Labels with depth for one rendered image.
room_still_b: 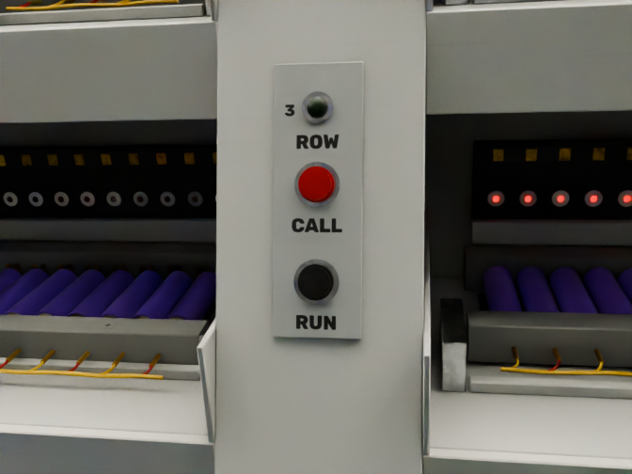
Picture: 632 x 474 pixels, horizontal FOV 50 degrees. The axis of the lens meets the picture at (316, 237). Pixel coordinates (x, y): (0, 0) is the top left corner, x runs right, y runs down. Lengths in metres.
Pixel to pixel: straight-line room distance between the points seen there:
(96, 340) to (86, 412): 0.04
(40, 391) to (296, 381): 0.15
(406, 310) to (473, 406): 0.07
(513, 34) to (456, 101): 0.04
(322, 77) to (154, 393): 0.18
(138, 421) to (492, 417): 0.17
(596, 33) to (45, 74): 0.25
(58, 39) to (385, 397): 0.23
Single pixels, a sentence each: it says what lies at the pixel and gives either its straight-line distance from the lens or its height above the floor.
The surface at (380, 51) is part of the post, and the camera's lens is 0.31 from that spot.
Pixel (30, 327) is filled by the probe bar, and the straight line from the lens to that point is 0.41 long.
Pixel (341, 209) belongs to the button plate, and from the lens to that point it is 0.30.
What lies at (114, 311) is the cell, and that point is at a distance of 0.42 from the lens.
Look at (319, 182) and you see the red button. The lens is 0.30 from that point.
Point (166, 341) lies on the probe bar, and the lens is 0.37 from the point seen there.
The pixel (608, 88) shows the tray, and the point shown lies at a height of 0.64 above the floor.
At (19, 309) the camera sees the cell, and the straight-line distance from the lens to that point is 0.45.
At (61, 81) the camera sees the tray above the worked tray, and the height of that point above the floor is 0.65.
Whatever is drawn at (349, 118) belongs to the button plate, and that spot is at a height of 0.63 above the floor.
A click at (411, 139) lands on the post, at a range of 0.30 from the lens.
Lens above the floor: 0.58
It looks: level
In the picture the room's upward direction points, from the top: straight up
